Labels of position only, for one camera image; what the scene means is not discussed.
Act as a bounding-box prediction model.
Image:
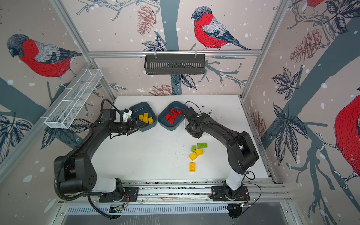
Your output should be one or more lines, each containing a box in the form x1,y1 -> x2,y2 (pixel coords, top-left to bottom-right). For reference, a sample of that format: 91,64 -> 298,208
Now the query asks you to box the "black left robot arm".
53,106 -> 146,201

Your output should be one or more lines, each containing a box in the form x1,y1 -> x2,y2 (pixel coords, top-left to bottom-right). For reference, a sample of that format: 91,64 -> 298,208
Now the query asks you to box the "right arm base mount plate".
209,185 -> 250,202

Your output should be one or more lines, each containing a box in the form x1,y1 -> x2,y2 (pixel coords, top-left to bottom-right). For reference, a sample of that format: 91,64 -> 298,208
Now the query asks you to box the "left dark teal bin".
129,102 -> 157,132

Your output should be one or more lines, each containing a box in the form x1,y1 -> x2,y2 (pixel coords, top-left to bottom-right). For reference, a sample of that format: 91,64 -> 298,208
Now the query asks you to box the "yellow long lego bottom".
189,163 -> 196,173

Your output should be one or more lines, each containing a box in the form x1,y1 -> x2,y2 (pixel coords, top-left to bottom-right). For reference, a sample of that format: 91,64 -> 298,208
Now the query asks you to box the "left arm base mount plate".
99,187 -> 139,203

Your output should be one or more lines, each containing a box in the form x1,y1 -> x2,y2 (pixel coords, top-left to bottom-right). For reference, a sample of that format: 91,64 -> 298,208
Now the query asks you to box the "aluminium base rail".
57,179 -> 293,206

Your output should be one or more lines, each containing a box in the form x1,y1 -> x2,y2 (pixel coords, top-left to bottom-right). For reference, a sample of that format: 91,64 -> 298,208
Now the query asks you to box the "middle dark teal bin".
158,101 -> 188,131

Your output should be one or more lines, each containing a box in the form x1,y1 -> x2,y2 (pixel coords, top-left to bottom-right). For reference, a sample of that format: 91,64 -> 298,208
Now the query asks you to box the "green long lego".
197,143 -> 208,149

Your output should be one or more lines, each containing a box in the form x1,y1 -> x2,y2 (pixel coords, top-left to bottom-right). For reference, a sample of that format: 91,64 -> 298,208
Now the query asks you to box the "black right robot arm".
185,108 -> 259,201

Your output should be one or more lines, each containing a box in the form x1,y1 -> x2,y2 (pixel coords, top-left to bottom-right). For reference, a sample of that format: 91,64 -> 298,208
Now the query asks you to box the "white mesh wire shelf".
45,68 -> 103,129

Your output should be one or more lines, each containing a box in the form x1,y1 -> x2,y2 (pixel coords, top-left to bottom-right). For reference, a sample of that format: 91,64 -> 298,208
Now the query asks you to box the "dark teal bin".
129,102 -> 157,132
158,101 -> 188,131

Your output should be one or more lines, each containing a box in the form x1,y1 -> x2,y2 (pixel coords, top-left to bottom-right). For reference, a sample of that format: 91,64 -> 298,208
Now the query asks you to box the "white plastic bin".
209,114 -> 218,122

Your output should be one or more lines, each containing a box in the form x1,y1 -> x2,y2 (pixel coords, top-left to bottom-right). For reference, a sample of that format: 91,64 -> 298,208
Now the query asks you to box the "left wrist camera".
121,109 -> 132,122

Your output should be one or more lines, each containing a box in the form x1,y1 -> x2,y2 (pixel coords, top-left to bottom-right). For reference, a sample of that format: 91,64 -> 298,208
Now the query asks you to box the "black hanging wire basket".
144,54 -> 206,75

